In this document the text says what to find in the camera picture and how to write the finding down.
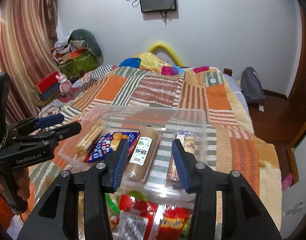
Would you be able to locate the sandwich biscuit packet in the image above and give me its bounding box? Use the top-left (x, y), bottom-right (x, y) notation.
top-left (77, 119), bottom-right (105, 157)

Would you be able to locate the small black wall monitor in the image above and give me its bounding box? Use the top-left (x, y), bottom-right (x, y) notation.
top-left (140, 0), bottom-right (177, 13)

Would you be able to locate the pink plush toy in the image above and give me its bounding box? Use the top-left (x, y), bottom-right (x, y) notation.
top-left (56, 73), bottom-right (72, 96)

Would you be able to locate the green cardboard box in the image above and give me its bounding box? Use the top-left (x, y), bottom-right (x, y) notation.
top-left (59, 51), bottom-right (98, 81)

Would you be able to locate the red snack bag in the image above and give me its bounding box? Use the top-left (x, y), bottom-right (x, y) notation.
top-left (118, 194), bottom-right (190, 239)

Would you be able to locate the red and black gift box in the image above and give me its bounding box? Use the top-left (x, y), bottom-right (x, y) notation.
top-left (34, 71), bottom-right (60, 101)

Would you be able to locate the brown striped wafer packet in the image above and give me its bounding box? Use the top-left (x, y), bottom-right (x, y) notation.
top-left (166, 131), bottom-right (196, 187)

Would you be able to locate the brown wooden door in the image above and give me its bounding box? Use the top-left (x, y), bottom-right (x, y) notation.
top-left (286, 8), bottom-right (306, 183)

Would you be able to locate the blue cracker packet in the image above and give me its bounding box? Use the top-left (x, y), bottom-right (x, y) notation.
top-left (84, 131), bottom-right (141, 164)

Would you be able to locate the cake roll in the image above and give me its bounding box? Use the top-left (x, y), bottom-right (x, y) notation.
top-left (123, 127), bottom-right (159, 184)

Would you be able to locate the patchwork striped bed blanket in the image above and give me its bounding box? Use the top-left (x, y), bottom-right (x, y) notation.
top-left (27, 66), bottom-right (281, 239)

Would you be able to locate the grey backpack on floor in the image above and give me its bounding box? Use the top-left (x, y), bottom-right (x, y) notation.
top-left (240, 67), bottom-right (266, 105)

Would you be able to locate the clear plastic storage bin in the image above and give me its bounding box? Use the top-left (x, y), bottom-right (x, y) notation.
top-left (58, 103), bottom-right (207, 202)

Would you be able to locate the pink striped curtain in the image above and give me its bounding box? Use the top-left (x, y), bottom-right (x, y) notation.
top-left (0, 0), bottom-right (58, 124)

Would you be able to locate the left hand orange glove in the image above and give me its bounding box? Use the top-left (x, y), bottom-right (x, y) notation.
top-left (0, 167), bottom-right (30, 200)

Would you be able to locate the colourful patch pillow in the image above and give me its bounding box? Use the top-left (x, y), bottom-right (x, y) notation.
top-left (118, 52), bottom-right (210, 77)

